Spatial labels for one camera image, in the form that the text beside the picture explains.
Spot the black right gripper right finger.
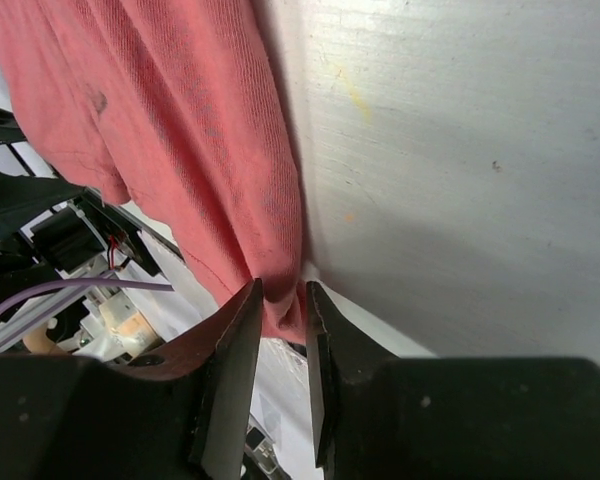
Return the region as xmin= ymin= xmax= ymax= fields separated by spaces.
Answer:
xmin=306 ymin=281 xmax=410 ymax=470

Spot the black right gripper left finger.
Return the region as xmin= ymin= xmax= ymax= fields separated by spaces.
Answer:
xmin=104 ymin=279 xmax=263 ymax=479

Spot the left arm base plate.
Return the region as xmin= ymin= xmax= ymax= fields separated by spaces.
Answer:
xmin=0 ymin=270 xmax=173 ymax=353

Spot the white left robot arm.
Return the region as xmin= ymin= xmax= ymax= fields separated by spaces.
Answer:
xmin=0 ymin=172 xmax=159 ymax=275

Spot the pink t-shirt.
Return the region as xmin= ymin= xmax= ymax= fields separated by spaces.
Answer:
xmin=0 ymin=1 xmax=306 ymax=343

